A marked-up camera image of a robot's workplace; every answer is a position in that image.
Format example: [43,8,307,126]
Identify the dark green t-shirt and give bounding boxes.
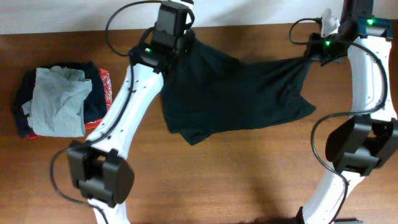
[160,40,316,146]

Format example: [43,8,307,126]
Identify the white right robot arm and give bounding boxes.
[294,0,397,224]

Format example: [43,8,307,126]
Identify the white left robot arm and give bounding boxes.
[65,1,195,223]

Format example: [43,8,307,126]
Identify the red printed folded garment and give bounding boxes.
[17,63,113,138]

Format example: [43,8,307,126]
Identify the navy folded garment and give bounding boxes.
[11,61,113,139]

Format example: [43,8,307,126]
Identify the grey folded t-shirt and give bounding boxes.
[22,66,92,138]

